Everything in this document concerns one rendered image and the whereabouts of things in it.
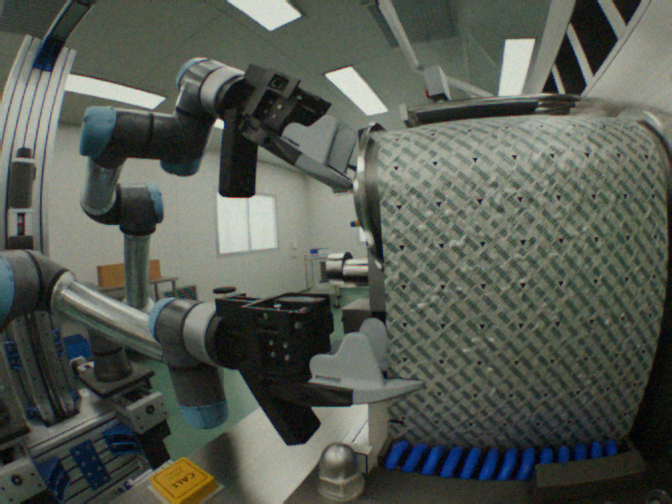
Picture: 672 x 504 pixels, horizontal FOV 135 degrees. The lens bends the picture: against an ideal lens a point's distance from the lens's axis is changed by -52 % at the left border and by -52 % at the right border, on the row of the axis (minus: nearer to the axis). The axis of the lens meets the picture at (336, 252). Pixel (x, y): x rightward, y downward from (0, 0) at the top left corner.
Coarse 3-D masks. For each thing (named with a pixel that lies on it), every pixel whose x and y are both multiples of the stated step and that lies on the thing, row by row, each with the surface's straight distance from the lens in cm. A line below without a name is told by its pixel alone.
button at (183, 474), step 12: (168, 468) 45; (180, 468) 45; (192, 468) 44; (156, 480) 44; (168, 480) 44; (180, 480) 43; (192, 480) 42; (204, 480) 42; (168, 492) 42; (180, 492) 41; (192, 492) 41; (204, 492) 42
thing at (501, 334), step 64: (384, 256) 21; (448, 256) 20; (512, 256) 21; (576, 256) 22; (640, 256) 25; (448, 320) 21; (512, 320) 22; (576, 320) 23; (640, 320) 26; (448, 384) 24; (512, 384) 24; (576, 384) 25; (640, 384) 29; (448, 448) 28
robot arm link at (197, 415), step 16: (176, 368) 40; (192, 368) 39; (208, 368) 40; (176, 384) 42; (192, 384) 40; (208, 384) 41; (192, 400) 42; (208, 400) 42; (224, 400) 44; (192, 416) 44; (208, 416) 43; (224, 416) 45
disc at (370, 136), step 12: (372, 132) 25; (384, 132) 29; (360, 144) 23; (372, 144) 24; (360, 156) 22; (360, 168) 21; (360, 180) 21; (360, 192) 21; (360, 204) 21; (372, 204) 22; (372, 216) 22; (372, 228) 22; (372, 240) 22; (372, 252) 22
